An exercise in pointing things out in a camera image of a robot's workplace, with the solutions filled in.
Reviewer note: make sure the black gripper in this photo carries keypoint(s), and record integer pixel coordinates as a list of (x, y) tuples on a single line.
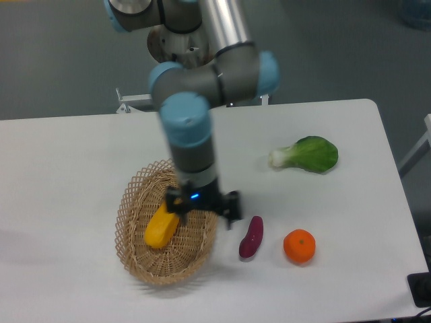
[(204, 198)]

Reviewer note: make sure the yellow mango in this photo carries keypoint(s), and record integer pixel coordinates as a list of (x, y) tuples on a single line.
[(161, 227)]

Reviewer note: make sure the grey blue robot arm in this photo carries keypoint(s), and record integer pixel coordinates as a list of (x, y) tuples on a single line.
[(184, 97)]

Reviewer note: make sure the woven wicker basket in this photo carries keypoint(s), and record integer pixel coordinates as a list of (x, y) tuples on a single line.
[(186, 251)]

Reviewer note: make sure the purple sweet potato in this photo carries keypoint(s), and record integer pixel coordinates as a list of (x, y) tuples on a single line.
[(253, 238)]

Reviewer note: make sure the orange tangerine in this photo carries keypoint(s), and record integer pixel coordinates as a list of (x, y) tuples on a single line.
[(299, 246)]

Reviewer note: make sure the green bok choy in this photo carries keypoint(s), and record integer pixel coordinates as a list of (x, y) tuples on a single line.
[(312, 154)]

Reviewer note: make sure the white table leg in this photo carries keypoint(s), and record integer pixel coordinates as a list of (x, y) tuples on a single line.
[(417, 152)]

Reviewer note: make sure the black device at table edge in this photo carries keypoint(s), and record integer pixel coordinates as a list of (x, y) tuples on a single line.
[(419, 284)]

